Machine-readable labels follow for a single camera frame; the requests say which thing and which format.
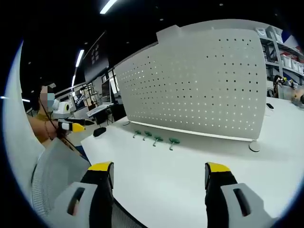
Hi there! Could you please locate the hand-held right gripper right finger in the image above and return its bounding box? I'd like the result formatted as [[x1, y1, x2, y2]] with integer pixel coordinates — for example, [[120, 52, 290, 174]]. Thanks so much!
[[204, 162, 281, 228]]

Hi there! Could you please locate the black computer tower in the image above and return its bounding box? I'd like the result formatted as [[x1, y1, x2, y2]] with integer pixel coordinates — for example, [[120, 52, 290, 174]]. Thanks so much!
[[110, 104, 127, 122]]

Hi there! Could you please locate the ceiling strip light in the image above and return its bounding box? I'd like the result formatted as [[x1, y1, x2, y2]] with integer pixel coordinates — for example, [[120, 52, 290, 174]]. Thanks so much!
[[99, 0, 118, 15], [75, 49, 85, 67]]

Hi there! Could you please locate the dark hanging sign panel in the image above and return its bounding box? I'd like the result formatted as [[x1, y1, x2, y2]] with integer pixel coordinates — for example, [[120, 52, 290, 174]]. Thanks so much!
[[84, 30, 110, 82]]

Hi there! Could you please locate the grey mesh office chair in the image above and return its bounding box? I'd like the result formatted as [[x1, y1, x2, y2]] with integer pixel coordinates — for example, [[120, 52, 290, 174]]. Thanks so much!
[[30, 137, 143, 228]]

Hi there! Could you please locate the white background desk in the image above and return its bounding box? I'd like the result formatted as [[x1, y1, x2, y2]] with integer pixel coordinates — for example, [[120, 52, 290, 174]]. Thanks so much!
[[85, 104, 115, 119]]

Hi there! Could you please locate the row of white storage bins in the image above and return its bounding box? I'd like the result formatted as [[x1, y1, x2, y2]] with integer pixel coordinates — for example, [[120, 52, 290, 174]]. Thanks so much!
[[256, 26, 304, 73]]

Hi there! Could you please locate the computer monitor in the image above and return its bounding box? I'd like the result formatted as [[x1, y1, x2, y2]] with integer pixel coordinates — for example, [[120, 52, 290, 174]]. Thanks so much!
[[101, 79, 117, 105]]

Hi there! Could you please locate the white perforated mounting plate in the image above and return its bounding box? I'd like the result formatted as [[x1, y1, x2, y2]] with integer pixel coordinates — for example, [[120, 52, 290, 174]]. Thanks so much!
[[114, 19, 267, 152]]

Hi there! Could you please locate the grey metal shelf rack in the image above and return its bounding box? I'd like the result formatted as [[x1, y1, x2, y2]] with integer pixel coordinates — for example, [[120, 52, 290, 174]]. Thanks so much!
[[255, 25, 304, 95]]

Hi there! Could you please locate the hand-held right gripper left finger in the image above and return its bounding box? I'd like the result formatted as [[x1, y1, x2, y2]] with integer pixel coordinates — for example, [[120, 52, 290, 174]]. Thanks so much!
[[48, 161, 115, 228]]

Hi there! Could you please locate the black computer mouse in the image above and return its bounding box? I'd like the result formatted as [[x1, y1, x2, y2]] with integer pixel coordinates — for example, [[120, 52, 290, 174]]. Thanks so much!
[[93, 127, 107, 137]]

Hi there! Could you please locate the brown cluttered object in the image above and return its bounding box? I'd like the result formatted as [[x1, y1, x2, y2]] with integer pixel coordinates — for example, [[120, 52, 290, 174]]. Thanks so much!
[[273, 75, 304, 106]]

